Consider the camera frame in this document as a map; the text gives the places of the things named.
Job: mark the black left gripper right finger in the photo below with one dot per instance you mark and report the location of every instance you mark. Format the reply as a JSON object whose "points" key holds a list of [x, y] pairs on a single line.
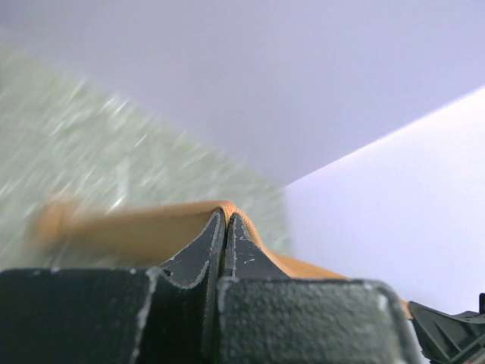
{"points": [[267, 317]]}

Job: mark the tan tank top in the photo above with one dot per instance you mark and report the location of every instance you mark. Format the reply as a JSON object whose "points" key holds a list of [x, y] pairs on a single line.
{"points": [[155, 235]]}

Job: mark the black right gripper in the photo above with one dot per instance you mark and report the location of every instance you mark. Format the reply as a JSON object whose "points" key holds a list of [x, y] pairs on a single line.
{"points": [[449, 339]]}

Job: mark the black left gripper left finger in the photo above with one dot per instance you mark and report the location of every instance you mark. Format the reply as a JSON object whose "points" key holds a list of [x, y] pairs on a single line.
{"points": [[185, 297]]}

